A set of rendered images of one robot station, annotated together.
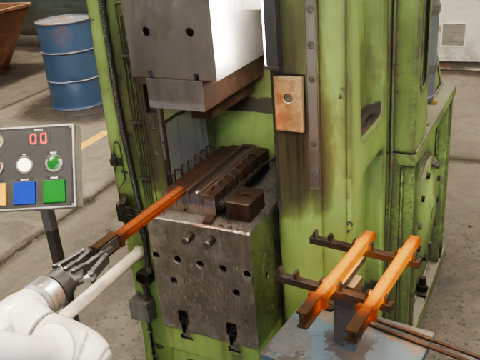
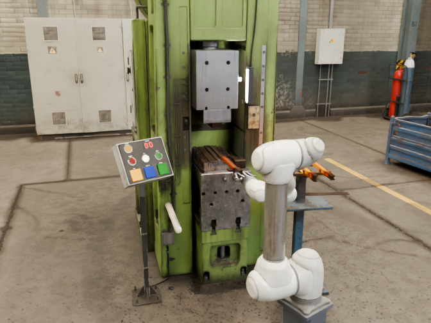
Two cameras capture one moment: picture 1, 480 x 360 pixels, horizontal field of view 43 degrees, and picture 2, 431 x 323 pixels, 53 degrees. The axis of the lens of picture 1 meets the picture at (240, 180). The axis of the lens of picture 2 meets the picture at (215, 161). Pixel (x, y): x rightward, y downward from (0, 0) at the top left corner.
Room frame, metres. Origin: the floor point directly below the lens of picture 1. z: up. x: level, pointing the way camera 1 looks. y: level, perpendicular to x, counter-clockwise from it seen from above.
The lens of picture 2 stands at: (-0.40, 2.23, 1.89)
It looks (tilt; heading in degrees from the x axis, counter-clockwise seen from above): 17 degrees down; 317
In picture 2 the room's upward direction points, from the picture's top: straight up
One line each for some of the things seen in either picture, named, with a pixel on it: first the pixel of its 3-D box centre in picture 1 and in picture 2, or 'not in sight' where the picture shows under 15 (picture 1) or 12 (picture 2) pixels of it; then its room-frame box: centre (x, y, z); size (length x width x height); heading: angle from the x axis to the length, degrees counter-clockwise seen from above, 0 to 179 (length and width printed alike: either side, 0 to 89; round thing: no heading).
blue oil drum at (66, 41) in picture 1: (72, 62); not in sight; (6.37, 1.64, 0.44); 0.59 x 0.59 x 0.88
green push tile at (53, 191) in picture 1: (54, 191); (162, 169); (1.85, 0.61, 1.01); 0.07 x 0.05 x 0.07; 87
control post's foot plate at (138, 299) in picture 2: not in sight; (145, 291); (1.99, 0.70, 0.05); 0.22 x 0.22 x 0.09; 62
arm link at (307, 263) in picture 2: not in sight; (305, 272); (0.66, 0.63, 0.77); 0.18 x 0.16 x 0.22; 72
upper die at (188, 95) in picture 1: (208, 76); (210, 111); (1.97, 0.07, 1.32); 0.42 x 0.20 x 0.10; 152
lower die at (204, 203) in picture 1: (218, 176); (210, 157); (1.97, 0.07, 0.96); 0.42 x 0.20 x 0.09; 152
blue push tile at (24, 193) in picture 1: (25, 193); (149, 172); (1.86, 0.71, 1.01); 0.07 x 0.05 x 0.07; 87
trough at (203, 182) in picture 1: (223, 167); (213, 152); (1.96, 0.05, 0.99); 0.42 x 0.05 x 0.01; 152
